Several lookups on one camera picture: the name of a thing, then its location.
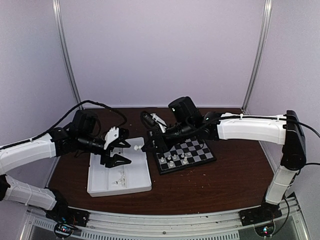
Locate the white plastic compartment tray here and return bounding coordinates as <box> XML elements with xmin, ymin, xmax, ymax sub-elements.
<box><xmin>86</xmin><ymin>137</ymin><xmax>152</xmax><ymax>197</ymax></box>

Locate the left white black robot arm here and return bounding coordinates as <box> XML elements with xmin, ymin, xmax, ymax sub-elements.
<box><xmin>0</xmin><ymin>110</ymin><xmax>131</xmax><ymax>222</ymax></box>

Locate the white chess piece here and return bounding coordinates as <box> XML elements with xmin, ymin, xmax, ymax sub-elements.
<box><xmin>182</xmin><ymin>156</ymin><xmax>189</xmax><ymax>165</ymax></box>

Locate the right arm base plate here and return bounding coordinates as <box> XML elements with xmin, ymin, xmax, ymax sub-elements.
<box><xmin>239</xmin><ymin>206</ymin><xmax>283</xmax><ymax>226</ymax></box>

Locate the front aluminium rail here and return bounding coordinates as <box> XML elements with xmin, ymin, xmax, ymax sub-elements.
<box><xmin>26</xmin><ymin>197</ymin><xmax>302</xmax><ymax>240</ymax></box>

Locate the black grey chess board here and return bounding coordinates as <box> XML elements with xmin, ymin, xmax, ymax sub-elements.
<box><xmin>154</xmin><ymin>137</ymin><xmax>217</xmax><ymax>175</ymax></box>

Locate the right aluminium frame post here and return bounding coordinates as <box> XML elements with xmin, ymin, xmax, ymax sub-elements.
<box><xmin>241</xmin><ymin>0</ymin><xmax>273</xmax><ymax>113</ymax></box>

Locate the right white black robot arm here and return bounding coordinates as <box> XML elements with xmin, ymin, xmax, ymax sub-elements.
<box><xmin>140</xmin><ymin>96</ymin><xmax>307</xmax><ymax>221</ymax></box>

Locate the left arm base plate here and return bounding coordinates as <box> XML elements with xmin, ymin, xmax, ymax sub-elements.
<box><xmin>44</xmin><ymin>208</ymin><xmax>90</xmax><ymax>227</ymax></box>

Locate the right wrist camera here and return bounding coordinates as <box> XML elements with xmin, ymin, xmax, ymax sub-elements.
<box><xmin>141</xmin><ymin>111</ymin><xmax>167</xmax><ymax>133</ymax></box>

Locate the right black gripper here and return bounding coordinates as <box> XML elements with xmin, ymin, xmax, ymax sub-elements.
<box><xmin>141</xmin><ymin>120</ymin><xmax>194</xmax><ymax>154</ymax></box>

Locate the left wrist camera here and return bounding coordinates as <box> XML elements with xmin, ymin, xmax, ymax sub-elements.
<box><xmin>103</xmin><ymin>126</ymin><xmax>120</xmax><ymax>150</ymax></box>

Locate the aluminium frame post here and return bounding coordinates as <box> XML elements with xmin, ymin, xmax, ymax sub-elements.
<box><xmin>241</xmin><ymin>0</ymin><xmax>273</xmax><ymax>113</ymax></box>
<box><xmin>52</xmin><ymin>0</ymin><xmax>81</xmax><ymax>104</ymax></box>

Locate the left aluminium frame post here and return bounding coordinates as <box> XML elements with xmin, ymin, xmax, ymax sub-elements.
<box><xmin>52</xmin><ymin>0</ymin><xmax>81</xmax><ymax>104</ymax></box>

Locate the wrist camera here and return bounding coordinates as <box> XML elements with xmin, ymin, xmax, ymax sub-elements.
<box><xmin>103</xmin><ymin>126</ymin><xmax>120</xmax><ymax>150</ymax></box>
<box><xmin>141</xmin><ymin>111</ymin><xmax>167</xmax><ymax>133</ymax></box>

